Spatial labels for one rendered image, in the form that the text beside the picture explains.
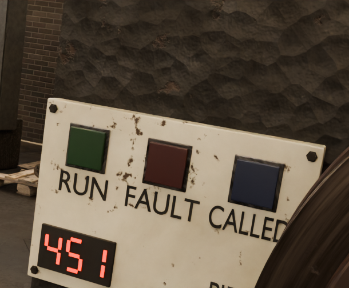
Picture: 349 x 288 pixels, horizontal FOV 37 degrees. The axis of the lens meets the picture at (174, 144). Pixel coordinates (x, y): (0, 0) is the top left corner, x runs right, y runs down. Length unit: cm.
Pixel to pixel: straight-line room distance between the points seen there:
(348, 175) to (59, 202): 30
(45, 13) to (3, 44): 227
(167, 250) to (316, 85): 19
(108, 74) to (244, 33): 13
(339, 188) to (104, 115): 25
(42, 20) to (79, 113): 725
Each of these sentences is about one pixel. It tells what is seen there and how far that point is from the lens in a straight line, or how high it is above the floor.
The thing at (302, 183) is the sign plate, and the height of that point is 121.
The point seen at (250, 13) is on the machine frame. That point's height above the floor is 134.
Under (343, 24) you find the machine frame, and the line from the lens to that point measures 45.
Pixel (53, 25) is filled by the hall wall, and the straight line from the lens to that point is 763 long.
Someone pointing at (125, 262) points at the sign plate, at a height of 110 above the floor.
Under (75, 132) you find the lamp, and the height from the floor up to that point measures 121.
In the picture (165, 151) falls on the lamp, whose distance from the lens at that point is 45.
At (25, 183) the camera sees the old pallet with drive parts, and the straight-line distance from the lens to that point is 489.
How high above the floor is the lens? 128
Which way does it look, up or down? 8 degrees down
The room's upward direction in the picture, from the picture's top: 9 degrees clockwise
